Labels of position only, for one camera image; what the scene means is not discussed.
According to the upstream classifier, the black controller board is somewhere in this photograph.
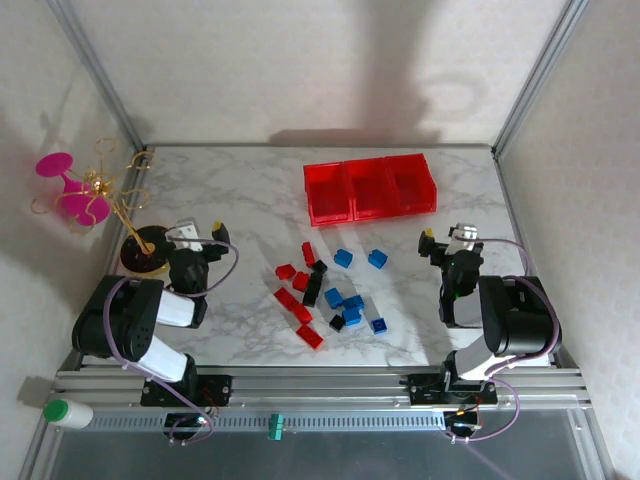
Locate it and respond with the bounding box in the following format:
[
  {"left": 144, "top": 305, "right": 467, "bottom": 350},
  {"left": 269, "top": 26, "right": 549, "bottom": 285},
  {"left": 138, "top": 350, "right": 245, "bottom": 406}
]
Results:
[
  {"left": 446, "top": 410, "right": 482, "bottom": 435},
  {"left": 163, "top": 412, "right": 211, "bottom": 439}
]

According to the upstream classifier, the pink wine glass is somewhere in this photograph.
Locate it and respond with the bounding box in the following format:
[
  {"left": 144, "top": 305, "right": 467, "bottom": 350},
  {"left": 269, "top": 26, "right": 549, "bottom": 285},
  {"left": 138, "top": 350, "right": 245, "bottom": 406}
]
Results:
[{"left": 34, "top": 151, "right": 112, "bottom": 226}]

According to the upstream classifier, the white bottle green cap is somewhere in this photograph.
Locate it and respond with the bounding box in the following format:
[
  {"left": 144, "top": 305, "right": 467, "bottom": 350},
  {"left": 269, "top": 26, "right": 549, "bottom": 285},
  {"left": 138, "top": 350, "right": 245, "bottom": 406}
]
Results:
[{"left": 42, "top": 398, "right": 95, "bottom": 430}]

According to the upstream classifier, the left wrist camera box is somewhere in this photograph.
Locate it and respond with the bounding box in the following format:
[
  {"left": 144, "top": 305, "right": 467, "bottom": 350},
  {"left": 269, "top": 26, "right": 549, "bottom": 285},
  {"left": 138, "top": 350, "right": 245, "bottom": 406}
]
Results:
[{"left": 173, "top": 218, "right": 204, "bottom": 252}]

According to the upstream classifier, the gold wire rack black base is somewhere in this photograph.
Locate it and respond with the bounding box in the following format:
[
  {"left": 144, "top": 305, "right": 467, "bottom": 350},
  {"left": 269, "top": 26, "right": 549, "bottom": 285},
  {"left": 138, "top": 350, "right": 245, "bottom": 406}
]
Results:
[{"left": 30, "top": 137, "right": 174, "bottom": 277}]

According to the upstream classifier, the aluminium table back rail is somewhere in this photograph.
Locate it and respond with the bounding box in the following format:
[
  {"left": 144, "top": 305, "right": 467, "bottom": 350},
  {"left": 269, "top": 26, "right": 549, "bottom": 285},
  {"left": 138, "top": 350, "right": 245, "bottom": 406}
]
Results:
[{"left": 143, "top": 142, "right": 497, "bottom": 151}]

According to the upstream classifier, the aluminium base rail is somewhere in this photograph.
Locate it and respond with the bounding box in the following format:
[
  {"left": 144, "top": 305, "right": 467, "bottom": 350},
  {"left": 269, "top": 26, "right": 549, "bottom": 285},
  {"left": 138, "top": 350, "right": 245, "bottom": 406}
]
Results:
[{"left": 53, "top": 366, "right": 591, "bottom": 414}]

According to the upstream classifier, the grey slotted cable duct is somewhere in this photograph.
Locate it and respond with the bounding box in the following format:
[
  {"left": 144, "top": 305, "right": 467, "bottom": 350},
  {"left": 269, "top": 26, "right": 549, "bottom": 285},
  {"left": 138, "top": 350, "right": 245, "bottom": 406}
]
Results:
[{"left": 47, "top": 410, "right": 449, "bottom": 431}]

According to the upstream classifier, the aluminium frame post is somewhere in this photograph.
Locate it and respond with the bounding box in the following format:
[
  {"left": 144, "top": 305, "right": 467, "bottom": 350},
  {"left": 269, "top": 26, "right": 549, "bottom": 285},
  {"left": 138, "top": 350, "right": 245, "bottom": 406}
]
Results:
[
  {"left": 491, "top": 0, "right": 594, "bottom": 160},
  {"left": 46, "top": 0, "right": 151, "bottom": 154}
]

